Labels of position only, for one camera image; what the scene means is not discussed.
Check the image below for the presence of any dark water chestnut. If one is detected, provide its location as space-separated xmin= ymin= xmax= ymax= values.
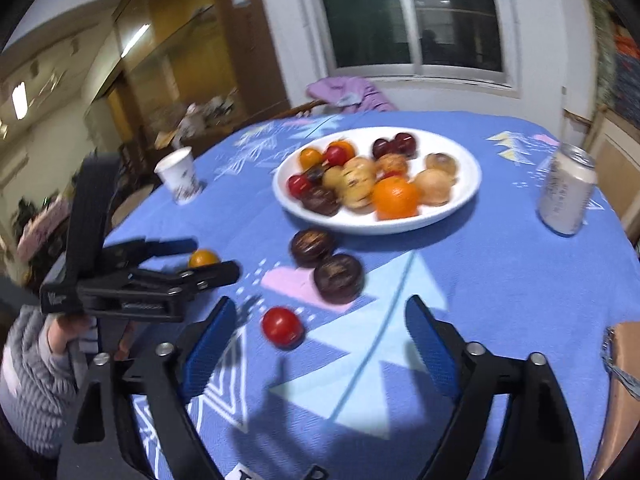
xmin=312 ymin=254 xmax=366 ymax=304
xmin=304 ymin=165 xmax=326 ymax=186
xmin=300 ymin=186 xmax=342 ymax=217
xmin=290 ymin=229 xmax=336 ymax=268

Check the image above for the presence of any small red cherry tomato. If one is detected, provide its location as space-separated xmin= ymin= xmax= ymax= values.
xmin=286 ymin=174 xmax=314 ymax=200

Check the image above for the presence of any orange yellow tomato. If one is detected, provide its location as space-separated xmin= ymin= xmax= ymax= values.
xmin=298 ymin=148 xmax=324 ymax=171

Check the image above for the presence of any small tan longan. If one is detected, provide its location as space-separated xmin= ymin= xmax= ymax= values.
xmin=322 ymin=166 xmax=343 ymax=192

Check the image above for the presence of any beige blotched fruit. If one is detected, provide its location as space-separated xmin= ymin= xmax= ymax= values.
xmin=337 ymin=168 xmax=375 ymax=209

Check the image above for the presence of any large orange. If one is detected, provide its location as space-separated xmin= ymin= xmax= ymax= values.
xmin=371 ymin=176 xmax=420 ymax=221
xmin=329 ymin=139 xmax=357 ymax=159

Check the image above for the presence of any tan round fruit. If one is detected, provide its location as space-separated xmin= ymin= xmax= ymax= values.
xmin=412 ymin=169 xmax=456 ymax=207

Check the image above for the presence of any pale blotched fruit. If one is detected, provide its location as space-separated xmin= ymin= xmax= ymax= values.
xmin=424 ymin=153 xmax=458 ymax=178

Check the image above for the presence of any speckled tan fruit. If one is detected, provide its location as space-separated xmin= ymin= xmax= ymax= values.
xmin=343 ymin=156 xmax=376 ymax=174

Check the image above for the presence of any dark purple plum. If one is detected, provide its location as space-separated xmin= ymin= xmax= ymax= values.
xmin=392 ymin=132 xmax=418 ymax=158
xmin=371 ymin=138 xmax=395 ymax=160

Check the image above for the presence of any striped orange pepino fruit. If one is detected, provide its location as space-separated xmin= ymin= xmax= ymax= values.
xmin=376 ymin=153 xmax=409 ymax=177

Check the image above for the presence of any grey knit sleeve forearm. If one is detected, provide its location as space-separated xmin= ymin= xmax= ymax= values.
xmin=1 ymin=306 xmax=77 ymax=458

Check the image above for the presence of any person's left hand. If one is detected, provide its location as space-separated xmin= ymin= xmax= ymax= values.
xmin=47 ymin=314 xmax=93 ymax=356

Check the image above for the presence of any tan leather wallet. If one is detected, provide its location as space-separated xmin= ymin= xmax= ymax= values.
xmin=588 ymin=322 xmax=639 ymax=479

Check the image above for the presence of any white paper cup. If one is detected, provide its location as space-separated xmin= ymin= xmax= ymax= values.
xmin=154 ymin=146 xmax=203 ymax=205

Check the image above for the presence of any blue printed tablecloth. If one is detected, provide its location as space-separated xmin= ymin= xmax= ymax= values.
xmin=111 ymin=112 xmax=639 ymax=479

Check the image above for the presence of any wooden chair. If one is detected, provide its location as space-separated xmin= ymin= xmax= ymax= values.
xmin=244 ymin=100 xmax=326 ymax=126

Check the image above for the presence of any wooden glass display cabinet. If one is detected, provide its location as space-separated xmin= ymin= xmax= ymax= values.
xmin=113 ymin=0 xmax=290 ymax=140

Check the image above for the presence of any white beverage can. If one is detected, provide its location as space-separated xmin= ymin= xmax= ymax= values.
xmin=537 ymin=143 xmax=598 ymax=236

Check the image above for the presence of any purple cloth on chair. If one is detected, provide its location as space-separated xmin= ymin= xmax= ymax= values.
xmin=306 ymin=76 xmax=397 ymax=114

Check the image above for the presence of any white round plate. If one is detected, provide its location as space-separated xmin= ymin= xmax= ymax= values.
xmin=272 ymin=127 xmax=482 ymax=235

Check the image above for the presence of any sliding glass window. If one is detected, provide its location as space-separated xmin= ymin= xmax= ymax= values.
xmin=305 ymin=0 xmax=521 ymax=96

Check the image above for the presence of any storage shelf with boxes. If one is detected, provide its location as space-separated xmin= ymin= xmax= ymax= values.
xmin=589 ymin=0 xmax=640 ymax=128

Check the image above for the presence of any leaning picture frame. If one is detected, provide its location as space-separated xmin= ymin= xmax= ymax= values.
xmin=584 ymin=106 xmax=640 ymax=244

